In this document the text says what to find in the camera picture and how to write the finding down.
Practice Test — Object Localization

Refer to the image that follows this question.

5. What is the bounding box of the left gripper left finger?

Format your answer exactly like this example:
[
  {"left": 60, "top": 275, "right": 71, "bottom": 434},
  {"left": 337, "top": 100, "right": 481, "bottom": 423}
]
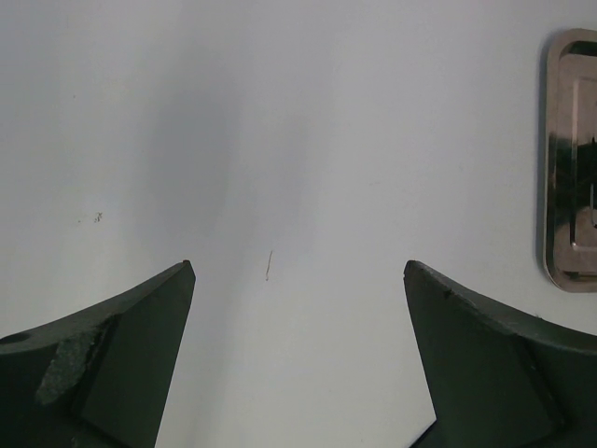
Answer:
[{"left": 1, "top": 260, "right": 196, "bottom": 447}]

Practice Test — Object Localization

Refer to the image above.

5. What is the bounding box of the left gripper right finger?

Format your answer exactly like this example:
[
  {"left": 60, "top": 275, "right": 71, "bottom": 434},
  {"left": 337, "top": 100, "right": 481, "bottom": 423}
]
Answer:
[{"left": 404, "top": 260, "right": 596, "bottom": 447}]

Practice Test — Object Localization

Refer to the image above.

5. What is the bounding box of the silver metal tray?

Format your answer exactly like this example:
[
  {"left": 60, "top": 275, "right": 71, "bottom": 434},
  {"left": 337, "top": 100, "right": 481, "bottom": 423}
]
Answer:
[{"left": 540, "top": 28, "right": 596, "bottom": 293}]

